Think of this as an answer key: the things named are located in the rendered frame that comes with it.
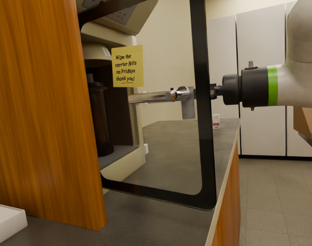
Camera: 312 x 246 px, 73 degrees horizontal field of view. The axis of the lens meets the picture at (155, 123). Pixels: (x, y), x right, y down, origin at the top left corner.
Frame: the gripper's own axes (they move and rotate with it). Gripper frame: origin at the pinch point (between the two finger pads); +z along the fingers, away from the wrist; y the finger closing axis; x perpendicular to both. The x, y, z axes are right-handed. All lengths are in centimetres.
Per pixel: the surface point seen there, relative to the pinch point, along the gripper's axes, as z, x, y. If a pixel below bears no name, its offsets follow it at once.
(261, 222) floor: -27, 119, -130
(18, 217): 23.4, 22.3, 30.7
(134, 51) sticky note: -3.2, -9.2, 19.9
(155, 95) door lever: -9.2, -0.8, 25.7
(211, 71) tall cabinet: 34, -23, -293
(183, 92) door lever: -12.7, -0.8, 22.0
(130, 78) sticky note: -1.6, -4.4, 19.7
